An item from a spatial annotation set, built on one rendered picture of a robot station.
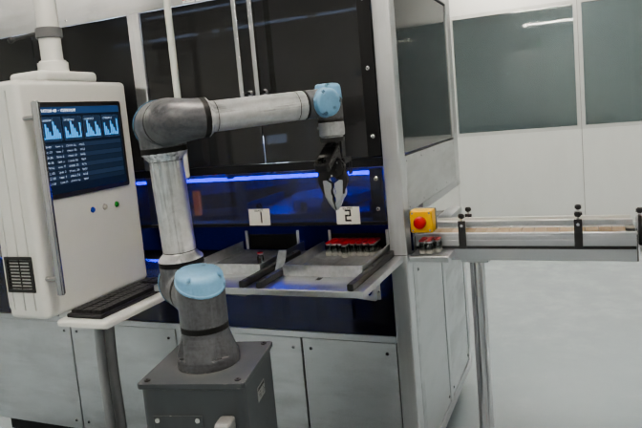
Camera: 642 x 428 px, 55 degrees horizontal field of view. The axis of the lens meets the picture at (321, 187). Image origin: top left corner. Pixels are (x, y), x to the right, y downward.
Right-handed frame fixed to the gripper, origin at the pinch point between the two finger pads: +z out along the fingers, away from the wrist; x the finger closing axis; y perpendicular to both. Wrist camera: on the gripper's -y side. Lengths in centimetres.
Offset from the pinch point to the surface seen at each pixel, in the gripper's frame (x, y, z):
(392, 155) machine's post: -9.9, 27.7, -11.8
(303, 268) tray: 12.9, 1.4, 19.3
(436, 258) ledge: -21.9, 27.7, 22.3
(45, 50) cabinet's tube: 97, -6, -56
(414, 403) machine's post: -11, 28, 73
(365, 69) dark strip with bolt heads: -3.1, 28.1, -40.0
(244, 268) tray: 33.8, 1.6, 19.7
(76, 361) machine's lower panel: 138, 27, 69
